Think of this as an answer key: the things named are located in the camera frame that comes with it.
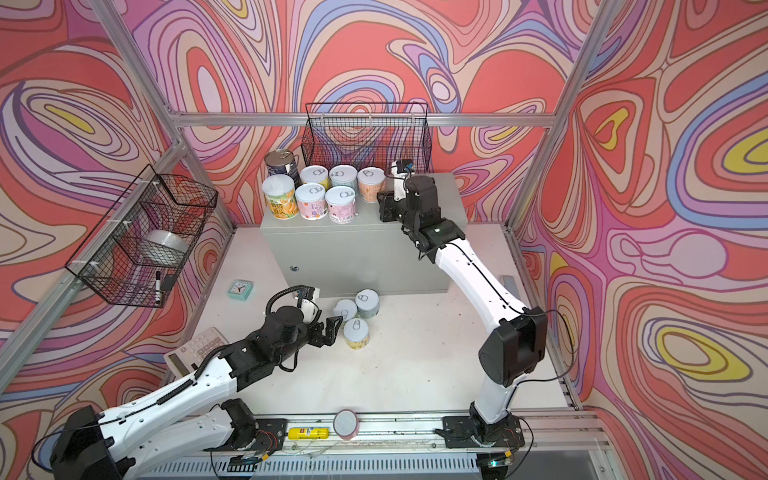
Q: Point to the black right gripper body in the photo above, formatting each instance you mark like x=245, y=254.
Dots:
x=398, y=210

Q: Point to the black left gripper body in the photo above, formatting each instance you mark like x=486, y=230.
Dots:
x=306, y=336

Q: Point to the orange pink can pull tab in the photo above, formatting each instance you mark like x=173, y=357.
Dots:
x=371, y=181

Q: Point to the green can pull tab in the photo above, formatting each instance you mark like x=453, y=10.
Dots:
x=346, y=309

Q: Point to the pink can fruit print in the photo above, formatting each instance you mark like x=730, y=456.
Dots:
x=341, y=205

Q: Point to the teal can pull tab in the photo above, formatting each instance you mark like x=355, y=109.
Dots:
x=368, y=303

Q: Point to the teal can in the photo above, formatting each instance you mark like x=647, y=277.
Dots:
x=344, y=175

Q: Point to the pink can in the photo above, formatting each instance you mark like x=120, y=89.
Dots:
x=310, y=199

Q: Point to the yellow can pull tab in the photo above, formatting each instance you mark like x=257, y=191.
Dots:
x=316, y=174

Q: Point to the yellow green can plastic lid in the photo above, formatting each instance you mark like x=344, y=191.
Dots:
x=279, y=193

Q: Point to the dark blue tin can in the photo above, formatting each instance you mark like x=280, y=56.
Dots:
x=283, y=162

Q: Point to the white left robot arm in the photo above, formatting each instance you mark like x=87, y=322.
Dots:
x=199, y=412

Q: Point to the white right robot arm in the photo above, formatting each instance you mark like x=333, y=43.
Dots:
x=516, y=341

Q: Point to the mint green alarm clock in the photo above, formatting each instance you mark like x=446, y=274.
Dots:
x=240, y=290

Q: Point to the grey metal cabinet box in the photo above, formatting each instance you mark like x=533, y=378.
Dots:
x=342, y=259

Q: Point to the pink calculator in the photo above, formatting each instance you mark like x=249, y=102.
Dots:
x=189, y=356

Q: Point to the black marker in basket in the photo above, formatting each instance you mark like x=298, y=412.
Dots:
x=158, y=294

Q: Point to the white roll in basket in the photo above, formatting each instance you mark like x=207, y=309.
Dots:
x=164, y=249

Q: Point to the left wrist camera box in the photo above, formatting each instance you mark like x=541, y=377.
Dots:
x=306, y=294

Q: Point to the black wire basket back wall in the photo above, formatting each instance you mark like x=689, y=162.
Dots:
x=368, y=134

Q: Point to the black wire basket wall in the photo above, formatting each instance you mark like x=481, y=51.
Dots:
x=368, y=134
x=113, y=267

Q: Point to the black wire basket left wall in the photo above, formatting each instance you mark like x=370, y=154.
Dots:
x=113, y=267

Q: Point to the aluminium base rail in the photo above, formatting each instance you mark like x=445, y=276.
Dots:
x=547, y=445

